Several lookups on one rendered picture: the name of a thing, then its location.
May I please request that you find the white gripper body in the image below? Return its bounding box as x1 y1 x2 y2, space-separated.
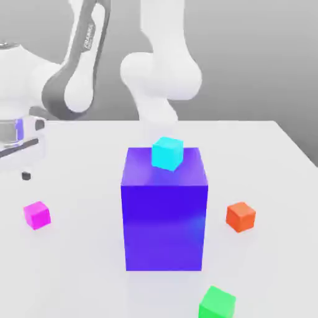
0 132 47 172

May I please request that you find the small magenta cube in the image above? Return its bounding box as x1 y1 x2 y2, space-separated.
22 201 52 230

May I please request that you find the small cyan cube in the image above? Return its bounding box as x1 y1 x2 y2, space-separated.
151 136 184 173

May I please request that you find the small orange cube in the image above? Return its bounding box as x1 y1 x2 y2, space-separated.
225 201 257 234

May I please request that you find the small green cube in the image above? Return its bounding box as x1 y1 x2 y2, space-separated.
198 285 237 318

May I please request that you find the large blue box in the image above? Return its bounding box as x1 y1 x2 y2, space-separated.
120 147 209 272

